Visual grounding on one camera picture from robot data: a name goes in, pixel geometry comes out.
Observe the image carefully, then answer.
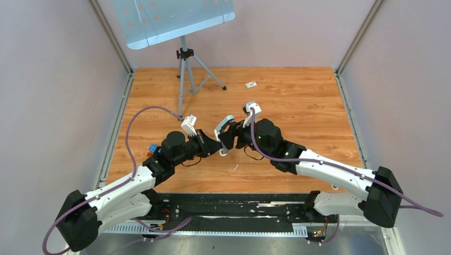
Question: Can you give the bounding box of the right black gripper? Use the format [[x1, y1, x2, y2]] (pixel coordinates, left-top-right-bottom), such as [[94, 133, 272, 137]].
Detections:
[[218, 115, 273, 159]]

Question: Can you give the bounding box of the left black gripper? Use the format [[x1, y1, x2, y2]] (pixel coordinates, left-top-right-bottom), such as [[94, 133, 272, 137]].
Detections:
[[172, 129, 224, 167]]

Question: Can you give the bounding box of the white stapler body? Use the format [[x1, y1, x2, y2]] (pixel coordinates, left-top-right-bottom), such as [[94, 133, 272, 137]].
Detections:
[[214, 115, 235, 157]]

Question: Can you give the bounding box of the white staple box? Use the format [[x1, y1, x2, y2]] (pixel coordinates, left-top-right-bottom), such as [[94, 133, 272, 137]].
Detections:
[[245, 81, 257, 89]]

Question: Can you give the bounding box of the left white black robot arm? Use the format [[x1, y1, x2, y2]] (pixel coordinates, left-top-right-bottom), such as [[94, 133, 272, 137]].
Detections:
[[55, 130, 227, 252]]

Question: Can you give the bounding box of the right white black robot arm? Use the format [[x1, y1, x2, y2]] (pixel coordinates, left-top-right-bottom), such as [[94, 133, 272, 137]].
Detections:
[[215, 118, 403, 228]]

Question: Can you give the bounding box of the grey tripod stand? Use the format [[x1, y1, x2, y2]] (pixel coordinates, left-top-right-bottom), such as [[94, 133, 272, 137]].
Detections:
[[176, 36, 227, 117]]

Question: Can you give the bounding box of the silver perforated music stand tray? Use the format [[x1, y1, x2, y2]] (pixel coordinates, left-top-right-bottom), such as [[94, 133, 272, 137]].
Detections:
[[111, 0, 235, 50]]

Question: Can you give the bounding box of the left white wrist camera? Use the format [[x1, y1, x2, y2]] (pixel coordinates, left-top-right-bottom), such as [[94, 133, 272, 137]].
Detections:
[[181, 114, 197, 137]]

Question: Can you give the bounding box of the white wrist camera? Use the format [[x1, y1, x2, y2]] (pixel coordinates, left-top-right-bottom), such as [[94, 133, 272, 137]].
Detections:
[[181, 114, 197, 137], [242, 100, 262, 128]]

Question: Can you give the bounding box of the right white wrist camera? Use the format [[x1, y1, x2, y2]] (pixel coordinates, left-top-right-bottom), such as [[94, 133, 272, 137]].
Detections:
[[242, 100, 262, 128]]

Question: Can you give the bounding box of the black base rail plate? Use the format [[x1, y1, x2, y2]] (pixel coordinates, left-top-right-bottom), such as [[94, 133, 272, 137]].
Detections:
[[139, 193, 341, 241]]

